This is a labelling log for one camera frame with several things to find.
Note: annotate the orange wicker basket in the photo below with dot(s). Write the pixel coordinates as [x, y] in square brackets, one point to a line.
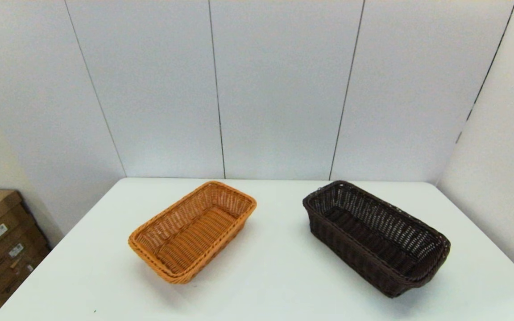
[194, 232]

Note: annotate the dark brown wicker basket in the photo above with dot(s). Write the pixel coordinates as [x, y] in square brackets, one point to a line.
[373, 240]

